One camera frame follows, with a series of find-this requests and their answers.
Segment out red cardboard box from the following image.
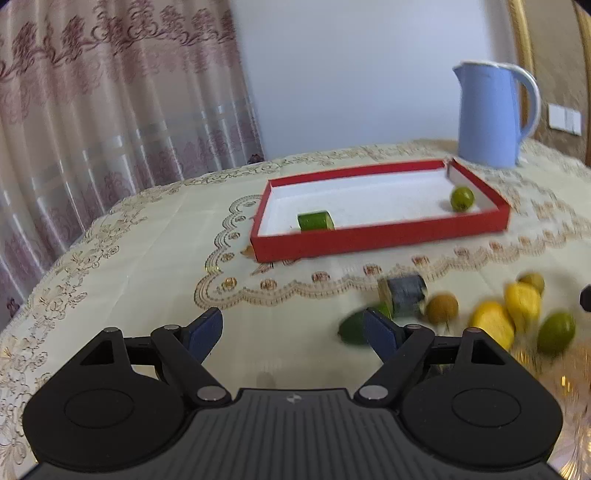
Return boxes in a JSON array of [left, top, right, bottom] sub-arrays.
[[249, 157, 512, 264]]

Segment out pink floral curtain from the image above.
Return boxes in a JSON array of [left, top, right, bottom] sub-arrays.
[[0, 0, 265, 326]]

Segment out gold curved wall trim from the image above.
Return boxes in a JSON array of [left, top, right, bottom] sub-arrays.
[[506, 0, 539, 139]]

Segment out green lime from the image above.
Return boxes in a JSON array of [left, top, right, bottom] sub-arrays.
[[537, 312, 576, 356], [450, 185, 475, 213]]

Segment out small brown round fruit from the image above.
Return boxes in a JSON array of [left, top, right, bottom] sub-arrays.
[[517, 272, 546, 296], [425, 294, 460, 325]]

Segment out light blue kettle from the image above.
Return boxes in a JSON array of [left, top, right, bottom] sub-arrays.
[[451, 61, 542, 169]]

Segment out yellow fruit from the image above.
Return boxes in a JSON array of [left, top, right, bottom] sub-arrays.
[[503, 281, 542, 333], [469, 301, 515, 352]]

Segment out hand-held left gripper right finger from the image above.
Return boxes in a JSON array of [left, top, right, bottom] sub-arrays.
[[355, 309, 513, 408]]

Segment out beige embroidered tablecloth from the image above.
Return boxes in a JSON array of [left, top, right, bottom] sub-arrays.
[[0, 138, 591, 480]]

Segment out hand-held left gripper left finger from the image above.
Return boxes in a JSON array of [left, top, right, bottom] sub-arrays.
[[78, 308, 232, 408]]

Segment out white wall switch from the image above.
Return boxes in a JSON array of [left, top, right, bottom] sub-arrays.
[[549, 104, 583, 136]]

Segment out dark eggplant piece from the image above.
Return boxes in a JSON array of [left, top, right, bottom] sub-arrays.
[[379, 273, 428, 318]]

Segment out green cucumber piece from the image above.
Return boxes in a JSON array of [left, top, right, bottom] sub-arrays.
[[298, 211, 334, 232], [338, 300, 394, 344]]

